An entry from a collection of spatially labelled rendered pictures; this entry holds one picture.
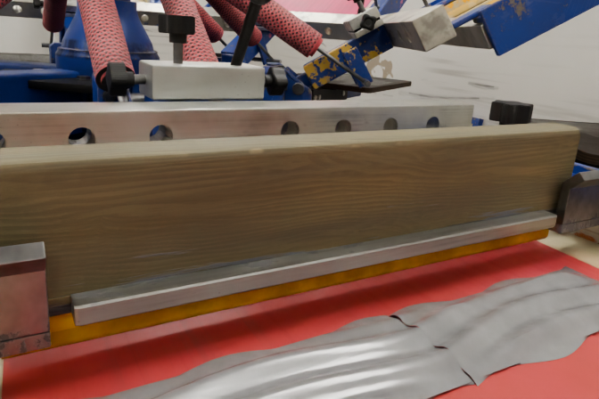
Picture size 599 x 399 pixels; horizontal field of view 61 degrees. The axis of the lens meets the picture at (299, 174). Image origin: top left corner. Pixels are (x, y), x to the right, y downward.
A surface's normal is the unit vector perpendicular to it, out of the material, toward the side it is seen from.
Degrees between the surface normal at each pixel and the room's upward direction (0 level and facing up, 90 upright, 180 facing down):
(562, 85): 90
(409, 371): 33
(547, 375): 0
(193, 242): 90
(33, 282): 90
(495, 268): 0
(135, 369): 0
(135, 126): 90
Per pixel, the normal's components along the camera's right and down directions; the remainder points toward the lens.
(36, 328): 0.50, 0.27
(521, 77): -0.87, 0.08
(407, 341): 0.29, -0.65
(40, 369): 0.07, -0.96
